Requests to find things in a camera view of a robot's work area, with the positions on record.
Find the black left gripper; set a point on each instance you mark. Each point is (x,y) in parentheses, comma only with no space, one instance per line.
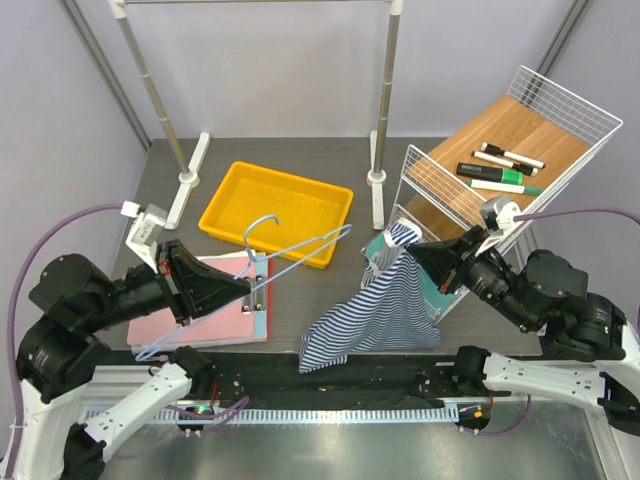
(193,285)

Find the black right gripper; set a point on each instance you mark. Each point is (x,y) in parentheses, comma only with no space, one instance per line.
(445,261)

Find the blue white striped tank top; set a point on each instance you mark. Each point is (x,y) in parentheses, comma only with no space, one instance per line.
(389,311)

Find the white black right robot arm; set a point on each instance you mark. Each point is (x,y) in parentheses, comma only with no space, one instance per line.
(590,351)

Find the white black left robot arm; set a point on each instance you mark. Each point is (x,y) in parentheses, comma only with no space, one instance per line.
(58,356)

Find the pink clipboard with papers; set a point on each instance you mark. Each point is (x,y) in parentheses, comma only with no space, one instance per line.
(244,321)

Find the white marker green cap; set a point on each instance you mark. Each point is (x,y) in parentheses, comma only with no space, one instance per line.
(501,187)

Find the green black highlighter marker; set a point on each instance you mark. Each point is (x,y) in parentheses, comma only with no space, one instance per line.
(499,175)

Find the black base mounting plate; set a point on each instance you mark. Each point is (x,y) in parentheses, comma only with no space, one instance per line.
(365,382)

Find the yellow plastic tray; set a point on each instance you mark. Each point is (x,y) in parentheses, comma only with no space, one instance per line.
(276,211)

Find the white marker black cap upper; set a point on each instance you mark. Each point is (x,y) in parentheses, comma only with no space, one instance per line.
(497,151)

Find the white marker black cap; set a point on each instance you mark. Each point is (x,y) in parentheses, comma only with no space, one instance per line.
(522,168)
(497,151)

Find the white marker black cap lower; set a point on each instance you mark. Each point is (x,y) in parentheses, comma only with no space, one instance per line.
(522,168)

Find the teal box with handle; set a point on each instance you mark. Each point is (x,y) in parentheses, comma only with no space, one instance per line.
(438,301)

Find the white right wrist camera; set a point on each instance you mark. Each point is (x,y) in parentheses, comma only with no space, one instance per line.
(499,215)

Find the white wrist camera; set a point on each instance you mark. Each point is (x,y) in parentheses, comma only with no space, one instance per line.
(148,222)
(499,215)

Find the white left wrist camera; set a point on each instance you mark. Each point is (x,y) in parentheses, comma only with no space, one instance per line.
(148,222)

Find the white slotted cable duct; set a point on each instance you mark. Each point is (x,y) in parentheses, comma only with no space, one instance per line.
(252,417)

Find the white wire shelf rack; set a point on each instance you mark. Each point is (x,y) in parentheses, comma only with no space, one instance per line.
(537,122)

